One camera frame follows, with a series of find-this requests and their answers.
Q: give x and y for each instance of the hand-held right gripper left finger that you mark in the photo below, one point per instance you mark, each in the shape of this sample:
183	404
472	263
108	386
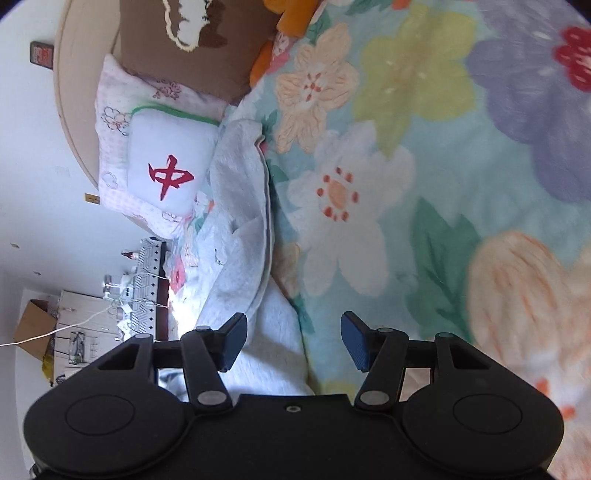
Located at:
233	341

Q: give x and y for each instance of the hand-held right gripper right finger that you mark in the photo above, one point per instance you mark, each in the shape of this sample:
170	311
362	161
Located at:
355	344

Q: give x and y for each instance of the light grey printed sweatshirt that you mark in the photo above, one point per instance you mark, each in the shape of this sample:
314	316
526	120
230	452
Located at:
244	194

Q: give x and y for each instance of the red wooden bedside table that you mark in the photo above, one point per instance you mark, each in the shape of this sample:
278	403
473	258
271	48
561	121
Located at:
162	318

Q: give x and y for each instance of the nightstand with patterned cloth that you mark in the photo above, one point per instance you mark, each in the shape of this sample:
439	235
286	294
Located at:
147	258

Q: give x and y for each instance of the small dark bottle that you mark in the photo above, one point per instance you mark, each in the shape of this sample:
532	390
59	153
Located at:
128	254

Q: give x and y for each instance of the white cabinet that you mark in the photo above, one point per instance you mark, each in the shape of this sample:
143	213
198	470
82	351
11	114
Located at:
87	314

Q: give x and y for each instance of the brown cardboard box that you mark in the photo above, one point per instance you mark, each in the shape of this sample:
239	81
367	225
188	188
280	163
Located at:
34	327

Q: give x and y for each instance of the white cushion with red character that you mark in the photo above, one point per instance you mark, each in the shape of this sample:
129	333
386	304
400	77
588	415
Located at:
161	147

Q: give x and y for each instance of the floral quilted bedspread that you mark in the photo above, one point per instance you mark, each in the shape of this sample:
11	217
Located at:
415	115

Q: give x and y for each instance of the white pink floral pillow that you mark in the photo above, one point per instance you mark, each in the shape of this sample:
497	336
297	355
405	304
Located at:
115	92

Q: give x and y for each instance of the beige round headboard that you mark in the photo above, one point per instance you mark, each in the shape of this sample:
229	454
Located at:
69	101

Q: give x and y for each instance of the brown pillow with cloud print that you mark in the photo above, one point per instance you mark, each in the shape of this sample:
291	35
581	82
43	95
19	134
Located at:
152	41

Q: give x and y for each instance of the orange white duck plush toy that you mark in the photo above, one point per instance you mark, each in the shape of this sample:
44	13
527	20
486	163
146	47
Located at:
295	14

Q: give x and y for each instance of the yellow wall sticker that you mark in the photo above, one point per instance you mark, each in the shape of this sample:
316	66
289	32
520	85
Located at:
92	199

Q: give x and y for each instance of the dark red wall picture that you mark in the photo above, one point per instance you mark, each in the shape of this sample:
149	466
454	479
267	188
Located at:
41	55

